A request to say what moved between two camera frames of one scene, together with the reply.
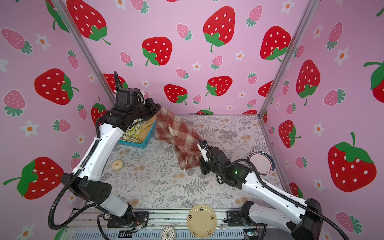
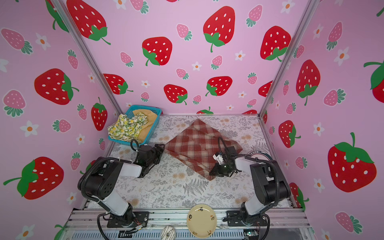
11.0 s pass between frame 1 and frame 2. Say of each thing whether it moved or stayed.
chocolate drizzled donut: stayed
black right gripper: moved
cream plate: stayed
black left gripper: moved
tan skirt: stayed
